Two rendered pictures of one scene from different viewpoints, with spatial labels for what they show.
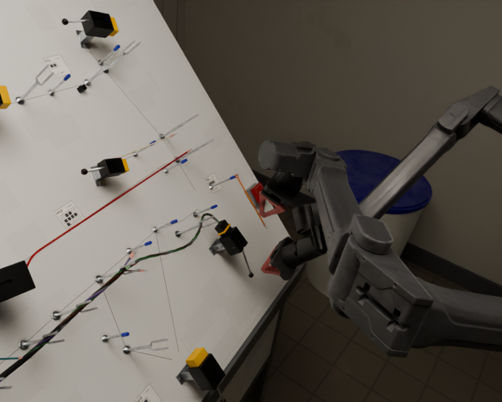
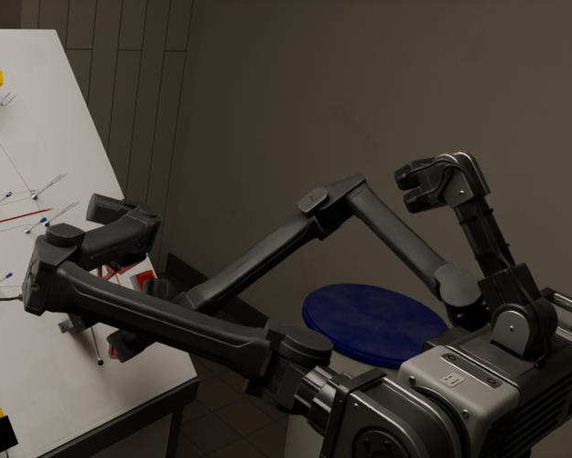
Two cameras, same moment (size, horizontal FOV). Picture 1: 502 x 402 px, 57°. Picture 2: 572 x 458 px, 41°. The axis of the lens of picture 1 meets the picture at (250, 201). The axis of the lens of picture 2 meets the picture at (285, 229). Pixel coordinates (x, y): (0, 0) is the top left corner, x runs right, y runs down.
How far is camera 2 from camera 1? 0.80 m
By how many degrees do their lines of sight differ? 15
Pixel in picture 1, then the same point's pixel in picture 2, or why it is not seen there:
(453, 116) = (311, 200)
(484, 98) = (349, 185)
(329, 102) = (351, 222)
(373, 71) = not seen: hidden behind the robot
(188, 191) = not seen: hidden behind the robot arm
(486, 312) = (111, 291)
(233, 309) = (71, 397)
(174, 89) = (66, 153)
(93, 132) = not seen: outside the picture
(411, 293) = (40, 258)
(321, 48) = (344, 150)
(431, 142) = (290, 225)
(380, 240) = (55, 233)
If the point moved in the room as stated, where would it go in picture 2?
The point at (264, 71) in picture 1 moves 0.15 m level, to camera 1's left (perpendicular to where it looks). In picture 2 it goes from (277, 174) to (248, 166)
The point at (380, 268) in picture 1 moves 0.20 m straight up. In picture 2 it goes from (38, 247) to (48, 106)
